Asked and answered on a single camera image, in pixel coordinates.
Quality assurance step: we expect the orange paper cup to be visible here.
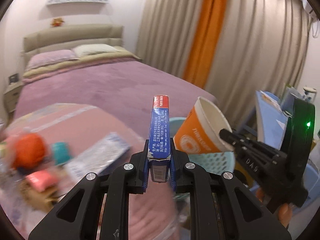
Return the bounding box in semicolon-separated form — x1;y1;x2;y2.
174;97;233;154

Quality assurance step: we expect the blue red small box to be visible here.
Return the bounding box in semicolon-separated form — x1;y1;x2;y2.
147;95;171;183

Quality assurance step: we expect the person's right hand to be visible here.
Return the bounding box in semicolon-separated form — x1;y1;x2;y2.
255;188;293;228

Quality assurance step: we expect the light blue laundry basket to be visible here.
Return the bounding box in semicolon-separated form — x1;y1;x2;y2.
169;117;235;175

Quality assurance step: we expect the light blue desk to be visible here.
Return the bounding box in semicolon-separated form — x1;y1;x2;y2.
237;90;320;215

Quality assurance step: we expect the white blue flat package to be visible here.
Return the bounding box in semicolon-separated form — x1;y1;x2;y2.
65;133;131;183

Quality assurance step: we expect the pink red snack packet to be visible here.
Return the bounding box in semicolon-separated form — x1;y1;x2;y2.
25;170;59;192

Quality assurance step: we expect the teal small cup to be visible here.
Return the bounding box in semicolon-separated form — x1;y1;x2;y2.
51;142;72;165

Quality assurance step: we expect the pink round table cloth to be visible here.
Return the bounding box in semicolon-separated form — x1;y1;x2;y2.
5;103;180;239

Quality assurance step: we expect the orange plastic bag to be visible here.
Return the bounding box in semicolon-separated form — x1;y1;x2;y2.
12;133;47;170

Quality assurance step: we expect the purple bed blanket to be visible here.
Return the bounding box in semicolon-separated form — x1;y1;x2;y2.
14;61;217;139

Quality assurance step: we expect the beige curtain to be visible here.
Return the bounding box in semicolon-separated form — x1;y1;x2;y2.
136;0;311;127

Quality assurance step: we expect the beige nightstand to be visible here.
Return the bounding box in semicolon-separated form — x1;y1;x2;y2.
4;81;23;113

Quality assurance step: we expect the white dotted pillow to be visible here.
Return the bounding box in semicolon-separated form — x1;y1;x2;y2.
72;44;118;57

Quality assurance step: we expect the purple pillow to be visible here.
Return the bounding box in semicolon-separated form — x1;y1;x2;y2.
26;49;78;70

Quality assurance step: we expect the white air conditioner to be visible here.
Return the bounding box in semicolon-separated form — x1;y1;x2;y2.
302;0;318;22

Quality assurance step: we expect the beige upholstered headboard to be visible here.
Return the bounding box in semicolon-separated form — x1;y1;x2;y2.
23;24;124;64

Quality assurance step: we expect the orange plush toy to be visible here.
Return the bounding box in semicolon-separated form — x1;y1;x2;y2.
50;17;65;27

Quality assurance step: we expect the orange curtain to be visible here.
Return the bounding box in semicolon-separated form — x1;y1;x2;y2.
183;0;227;88

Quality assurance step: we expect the black picture frame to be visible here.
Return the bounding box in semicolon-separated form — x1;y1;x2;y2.
8;73;20;85

